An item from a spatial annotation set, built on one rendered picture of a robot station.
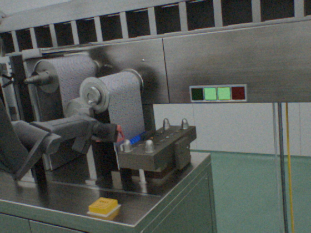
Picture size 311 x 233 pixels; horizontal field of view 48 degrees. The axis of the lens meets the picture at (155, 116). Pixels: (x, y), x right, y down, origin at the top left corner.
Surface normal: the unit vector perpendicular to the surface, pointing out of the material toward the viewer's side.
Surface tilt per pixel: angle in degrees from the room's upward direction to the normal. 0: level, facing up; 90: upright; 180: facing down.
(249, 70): 90
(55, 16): 90
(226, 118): 90
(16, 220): 90
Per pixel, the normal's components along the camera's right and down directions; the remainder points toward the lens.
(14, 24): -0.48, 0.25
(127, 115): 0.87, 0.00
